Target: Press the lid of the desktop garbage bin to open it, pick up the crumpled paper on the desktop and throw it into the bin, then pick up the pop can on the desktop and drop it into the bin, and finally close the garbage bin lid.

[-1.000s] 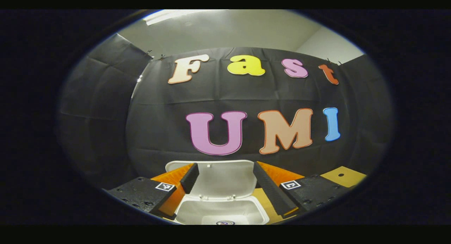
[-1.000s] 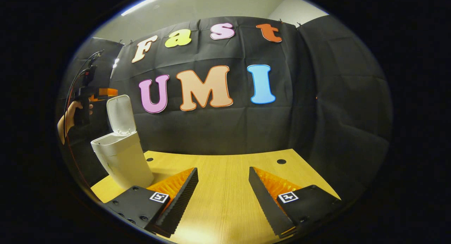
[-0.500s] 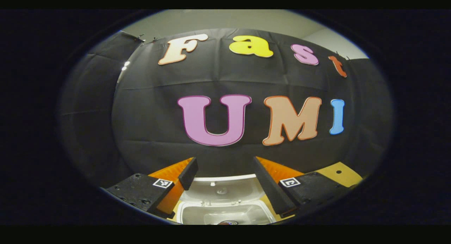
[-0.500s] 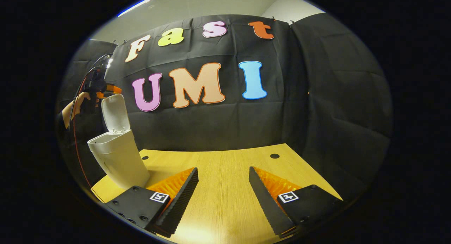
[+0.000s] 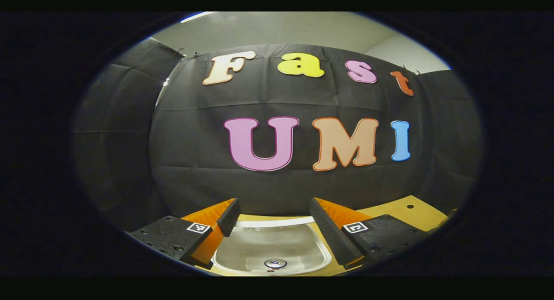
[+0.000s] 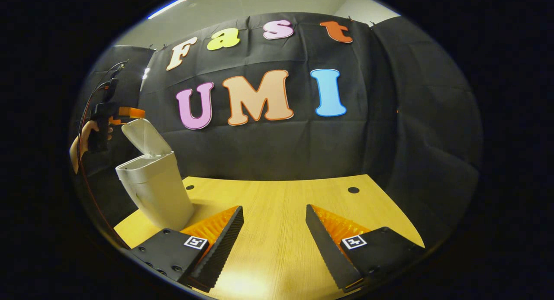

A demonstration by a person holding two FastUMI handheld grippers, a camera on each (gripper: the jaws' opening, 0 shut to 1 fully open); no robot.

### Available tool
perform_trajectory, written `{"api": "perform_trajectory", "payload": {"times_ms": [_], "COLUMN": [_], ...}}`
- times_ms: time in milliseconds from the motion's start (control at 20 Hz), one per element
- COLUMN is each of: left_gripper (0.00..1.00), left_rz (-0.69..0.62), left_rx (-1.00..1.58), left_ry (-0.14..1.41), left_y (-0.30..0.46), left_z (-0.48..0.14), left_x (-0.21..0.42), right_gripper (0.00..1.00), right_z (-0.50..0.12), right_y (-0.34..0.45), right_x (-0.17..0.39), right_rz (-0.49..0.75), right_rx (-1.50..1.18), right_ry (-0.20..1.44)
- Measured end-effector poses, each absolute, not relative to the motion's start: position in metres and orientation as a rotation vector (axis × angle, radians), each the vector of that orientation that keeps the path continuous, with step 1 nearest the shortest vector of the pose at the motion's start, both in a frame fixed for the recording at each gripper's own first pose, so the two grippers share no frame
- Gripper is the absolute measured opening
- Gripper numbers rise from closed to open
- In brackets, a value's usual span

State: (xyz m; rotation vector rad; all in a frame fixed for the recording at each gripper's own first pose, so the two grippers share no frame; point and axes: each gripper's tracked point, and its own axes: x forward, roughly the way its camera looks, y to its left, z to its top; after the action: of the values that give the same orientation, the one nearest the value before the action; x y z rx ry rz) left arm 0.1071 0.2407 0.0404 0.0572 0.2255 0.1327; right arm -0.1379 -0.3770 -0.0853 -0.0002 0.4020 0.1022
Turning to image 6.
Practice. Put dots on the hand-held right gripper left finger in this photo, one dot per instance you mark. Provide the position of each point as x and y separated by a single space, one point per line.
223 248

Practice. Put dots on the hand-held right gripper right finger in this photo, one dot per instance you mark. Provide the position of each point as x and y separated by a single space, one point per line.
326 252

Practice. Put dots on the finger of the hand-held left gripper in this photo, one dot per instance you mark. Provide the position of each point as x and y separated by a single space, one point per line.
132 113

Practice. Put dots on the white desktop garbage bin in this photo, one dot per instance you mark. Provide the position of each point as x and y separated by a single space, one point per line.
160 191

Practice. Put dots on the wooden desktop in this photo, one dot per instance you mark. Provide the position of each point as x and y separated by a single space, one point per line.
277 204

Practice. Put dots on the black backdrop cloth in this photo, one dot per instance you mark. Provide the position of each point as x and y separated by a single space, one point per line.
268 153

